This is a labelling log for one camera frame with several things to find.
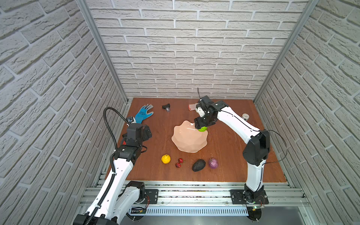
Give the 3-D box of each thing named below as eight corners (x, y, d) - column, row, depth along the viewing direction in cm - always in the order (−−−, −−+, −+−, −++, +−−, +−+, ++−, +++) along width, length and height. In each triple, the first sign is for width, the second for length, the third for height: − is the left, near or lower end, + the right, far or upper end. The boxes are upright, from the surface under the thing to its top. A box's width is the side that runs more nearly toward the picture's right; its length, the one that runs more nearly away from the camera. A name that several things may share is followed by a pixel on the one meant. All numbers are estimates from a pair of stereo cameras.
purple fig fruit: (209, 169, 85) (210, 166, 81) (208, 161, 88) (209, 158, 84) (217, 169, 85) (218, 166, 81) (215, 161, 88) (217, 158, 84)
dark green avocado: (195, 174, 83) (196, 172, 79) (190, 167, 85) (191, 164, 82) (206, 166, 86) (207, 164, 82) (201, 159, 88) (201, 157, 85)
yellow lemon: (162, 164, 87) (161, 161, 83) (162, 157, 90) (161, 153, 86) (170, 164, 87) (169, 161, 83) (171, 157, 90) (170, 154, 86)
